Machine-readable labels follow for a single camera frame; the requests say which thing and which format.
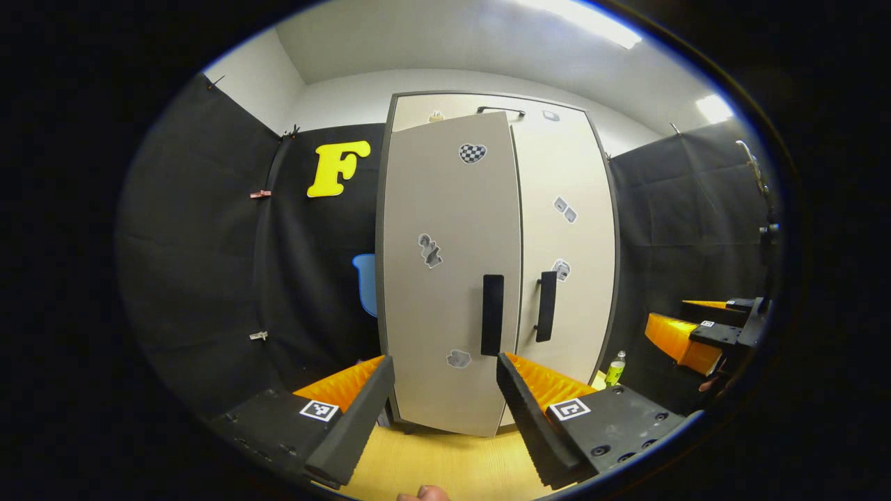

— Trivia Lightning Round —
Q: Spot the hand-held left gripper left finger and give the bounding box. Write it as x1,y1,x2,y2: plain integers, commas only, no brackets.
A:
209,355,396,490

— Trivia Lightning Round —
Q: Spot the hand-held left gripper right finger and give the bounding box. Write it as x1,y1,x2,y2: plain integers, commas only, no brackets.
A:
496,351,690,491

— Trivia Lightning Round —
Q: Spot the white shoe cabinet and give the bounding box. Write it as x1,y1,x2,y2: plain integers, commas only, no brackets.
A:
374,90,622,436

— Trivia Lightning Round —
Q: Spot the white cabinet door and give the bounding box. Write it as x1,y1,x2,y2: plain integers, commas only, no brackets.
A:
376,111,523,438
505,115,619,427

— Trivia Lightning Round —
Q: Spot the white cabinet drawer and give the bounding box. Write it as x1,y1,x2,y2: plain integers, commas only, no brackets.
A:
391,94,591,133

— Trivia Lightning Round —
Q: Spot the long ceiling light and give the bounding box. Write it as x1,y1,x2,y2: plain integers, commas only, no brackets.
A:
696,94,735,125

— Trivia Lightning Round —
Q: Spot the black door handle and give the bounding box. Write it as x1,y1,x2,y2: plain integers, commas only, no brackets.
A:
535,271,558,343
482,274,505,357

